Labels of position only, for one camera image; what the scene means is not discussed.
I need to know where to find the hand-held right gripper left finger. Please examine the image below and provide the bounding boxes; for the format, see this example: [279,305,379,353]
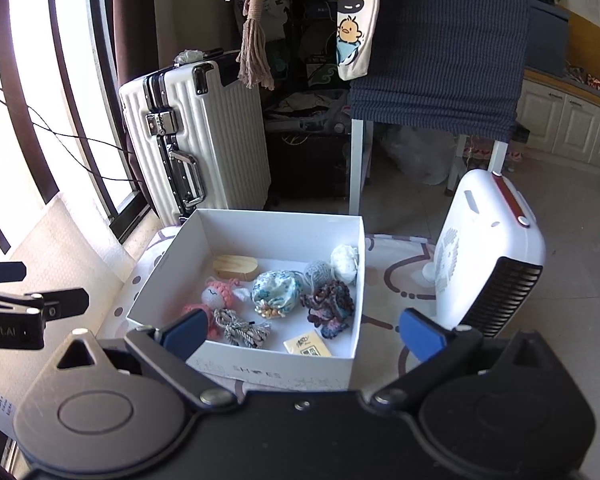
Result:
[46,308,238,411]

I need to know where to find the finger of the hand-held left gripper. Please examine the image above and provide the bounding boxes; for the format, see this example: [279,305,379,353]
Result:
[0,287,90,322]
[0,260,27,284]

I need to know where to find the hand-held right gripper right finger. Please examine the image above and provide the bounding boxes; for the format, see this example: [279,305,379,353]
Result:
[370,308,564,411]

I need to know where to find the pink crochet doll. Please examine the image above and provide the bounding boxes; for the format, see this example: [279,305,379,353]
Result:
[181,280,251,341]

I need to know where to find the grey braided rope bundle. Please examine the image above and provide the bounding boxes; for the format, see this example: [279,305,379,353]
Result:
[212,308,272,350]

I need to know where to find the oval wooden block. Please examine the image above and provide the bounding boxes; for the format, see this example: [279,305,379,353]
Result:
[212,255,260,281]

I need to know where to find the dark crochet yarn piece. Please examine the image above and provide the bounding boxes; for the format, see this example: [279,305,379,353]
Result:
[300,280,356,340]

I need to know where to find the white shoe box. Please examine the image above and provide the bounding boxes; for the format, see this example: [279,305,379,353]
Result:
[126,208,366,392]

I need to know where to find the blue floral drawstring pouch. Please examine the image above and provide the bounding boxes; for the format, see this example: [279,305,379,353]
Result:
[251,270,305,320]

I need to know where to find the white yarn ball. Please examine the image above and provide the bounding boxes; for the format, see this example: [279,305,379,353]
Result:
[330,244,360,286]

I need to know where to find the yellow tissue packet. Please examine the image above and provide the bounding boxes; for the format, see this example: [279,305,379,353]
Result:
[283,331,331,359]

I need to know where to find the grey crochet doll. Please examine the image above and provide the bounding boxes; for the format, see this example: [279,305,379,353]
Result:
[304,259,337,293]

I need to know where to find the white electric heater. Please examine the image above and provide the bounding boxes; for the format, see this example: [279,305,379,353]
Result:
[422,169,547,339]

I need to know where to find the clear plastic bag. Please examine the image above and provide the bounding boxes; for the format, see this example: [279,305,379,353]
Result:
[380,125,461,186]

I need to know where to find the white ribbed suitcase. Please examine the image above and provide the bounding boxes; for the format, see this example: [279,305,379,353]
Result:
[118,49,273,226]

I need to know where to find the cream cabinets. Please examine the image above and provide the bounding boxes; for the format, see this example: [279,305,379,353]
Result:
[515,72,600,171]

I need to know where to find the navy knitted blanket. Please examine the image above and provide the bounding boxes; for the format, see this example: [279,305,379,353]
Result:
[349,0,531,144]

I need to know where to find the beige macrame tassel hanging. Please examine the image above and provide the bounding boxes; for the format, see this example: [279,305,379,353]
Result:
[190,0,331,90]

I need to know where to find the cartoon print tote bag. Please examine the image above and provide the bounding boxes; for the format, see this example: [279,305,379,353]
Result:
[336,0,387,81]

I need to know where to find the dark grey storage box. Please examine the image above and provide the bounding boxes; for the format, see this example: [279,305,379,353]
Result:
[522,0,571,79]

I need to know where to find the black cable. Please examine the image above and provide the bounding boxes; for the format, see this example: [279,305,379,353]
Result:
[0,72,141,184]

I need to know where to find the white table frame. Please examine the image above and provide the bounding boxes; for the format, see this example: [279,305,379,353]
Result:
[349,119,510,201]

